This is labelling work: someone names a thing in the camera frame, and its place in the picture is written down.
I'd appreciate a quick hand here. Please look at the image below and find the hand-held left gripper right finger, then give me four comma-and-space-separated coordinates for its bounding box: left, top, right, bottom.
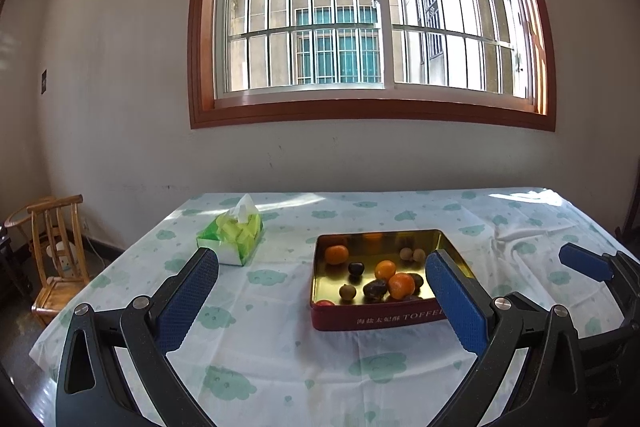
424, 248, 586, 427

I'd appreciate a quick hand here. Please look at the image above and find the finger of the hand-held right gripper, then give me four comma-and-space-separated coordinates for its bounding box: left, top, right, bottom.
559, 243, 640, 308
505, 291, 552, 313

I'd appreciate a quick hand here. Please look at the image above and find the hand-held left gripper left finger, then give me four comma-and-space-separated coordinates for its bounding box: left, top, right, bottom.
55, 248, 220, 427

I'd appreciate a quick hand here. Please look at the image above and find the medium orange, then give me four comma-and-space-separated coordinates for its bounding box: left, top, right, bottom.
387, 273, 416, 300

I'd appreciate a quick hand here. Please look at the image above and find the wrinkled dark passion fruit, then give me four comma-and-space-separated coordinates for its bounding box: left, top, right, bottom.
362, 279, 390, 299

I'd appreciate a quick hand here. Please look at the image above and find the red tin box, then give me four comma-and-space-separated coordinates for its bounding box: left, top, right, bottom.
310, 229, 476, 332

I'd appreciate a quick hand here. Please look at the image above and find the green tissue box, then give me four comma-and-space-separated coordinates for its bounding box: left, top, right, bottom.
196, 193, 265, 267

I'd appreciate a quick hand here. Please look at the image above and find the cloud print tablecloth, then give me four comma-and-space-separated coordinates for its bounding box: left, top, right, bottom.
30, 186, 626, 427

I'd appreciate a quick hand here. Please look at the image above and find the small wooden chair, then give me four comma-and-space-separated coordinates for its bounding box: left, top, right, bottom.
5, 194, 93, 327

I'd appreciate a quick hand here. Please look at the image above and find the plush toy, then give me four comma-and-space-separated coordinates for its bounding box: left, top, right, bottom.
46, 241, 76, 278

